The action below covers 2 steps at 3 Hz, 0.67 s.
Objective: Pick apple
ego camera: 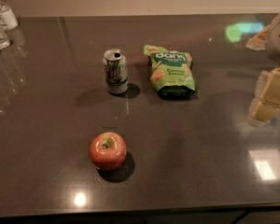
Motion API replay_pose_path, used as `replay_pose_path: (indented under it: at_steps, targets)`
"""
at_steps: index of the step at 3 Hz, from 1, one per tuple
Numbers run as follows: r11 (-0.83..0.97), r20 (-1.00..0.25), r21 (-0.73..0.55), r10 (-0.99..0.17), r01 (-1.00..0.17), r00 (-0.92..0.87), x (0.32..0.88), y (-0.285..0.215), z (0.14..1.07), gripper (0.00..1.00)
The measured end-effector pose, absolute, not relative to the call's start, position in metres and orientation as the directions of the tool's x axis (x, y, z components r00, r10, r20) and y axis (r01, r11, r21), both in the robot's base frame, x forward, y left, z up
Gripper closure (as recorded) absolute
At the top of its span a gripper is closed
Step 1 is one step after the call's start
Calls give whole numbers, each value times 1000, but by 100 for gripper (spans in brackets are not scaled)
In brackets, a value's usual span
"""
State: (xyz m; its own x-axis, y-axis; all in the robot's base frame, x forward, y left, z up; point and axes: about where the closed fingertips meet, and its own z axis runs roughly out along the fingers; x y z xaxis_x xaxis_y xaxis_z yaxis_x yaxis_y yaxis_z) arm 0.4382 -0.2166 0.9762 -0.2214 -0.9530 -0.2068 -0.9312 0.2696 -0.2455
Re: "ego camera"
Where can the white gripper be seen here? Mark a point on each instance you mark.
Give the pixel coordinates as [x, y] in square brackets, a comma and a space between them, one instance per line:
[279, 39]

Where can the green white soda can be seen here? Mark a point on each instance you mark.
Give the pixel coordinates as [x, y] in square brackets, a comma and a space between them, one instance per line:
[115, 66]

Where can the white pump sanitizer bottle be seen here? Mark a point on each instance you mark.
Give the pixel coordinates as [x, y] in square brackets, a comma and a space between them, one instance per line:
[7, 17]

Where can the green snack bag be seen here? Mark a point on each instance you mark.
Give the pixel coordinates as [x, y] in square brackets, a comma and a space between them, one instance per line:
[171, 76]

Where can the red apple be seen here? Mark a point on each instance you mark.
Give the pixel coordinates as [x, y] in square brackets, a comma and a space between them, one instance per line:
[108, 151]

